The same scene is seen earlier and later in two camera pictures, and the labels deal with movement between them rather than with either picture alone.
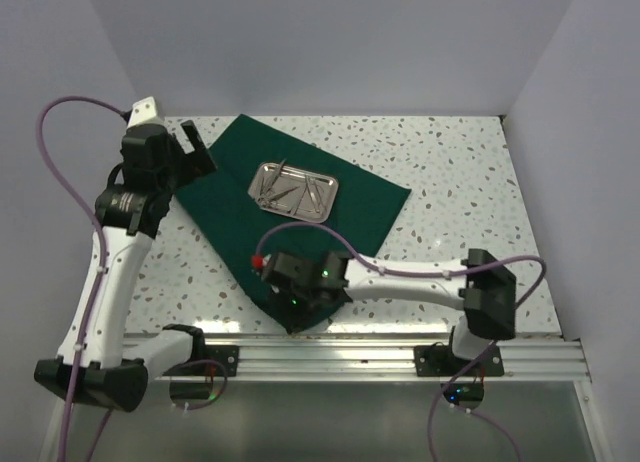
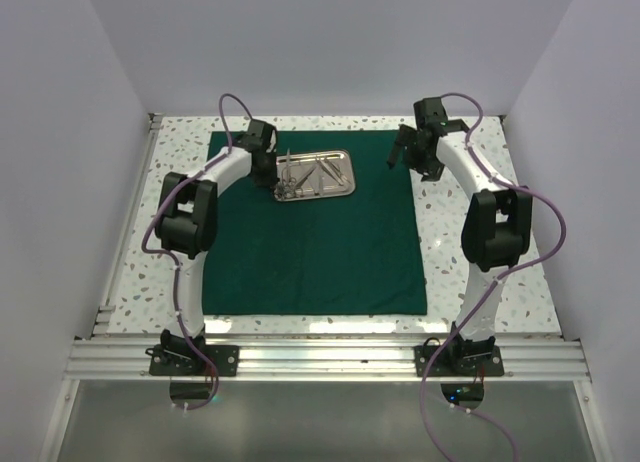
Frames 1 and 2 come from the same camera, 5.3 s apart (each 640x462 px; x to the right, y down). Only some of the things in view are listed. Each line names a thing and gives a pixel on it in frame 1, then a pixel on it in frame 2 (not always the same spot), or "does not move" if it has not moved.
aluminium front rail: (389, 359) does not move
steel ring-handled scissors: (263, 198) -> (289, 182)
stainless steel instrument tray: (293, 191) -> (314, 174)
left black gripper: (195, 164) -> (271, 179)
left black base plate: (227, 355) does not move
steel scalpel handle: (311, 189) -> (321, 182)
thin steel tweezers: (306, 184) -> (336, 169)
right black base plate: (440, 360) does not move
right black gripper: (296, 317) -> (432, 170)
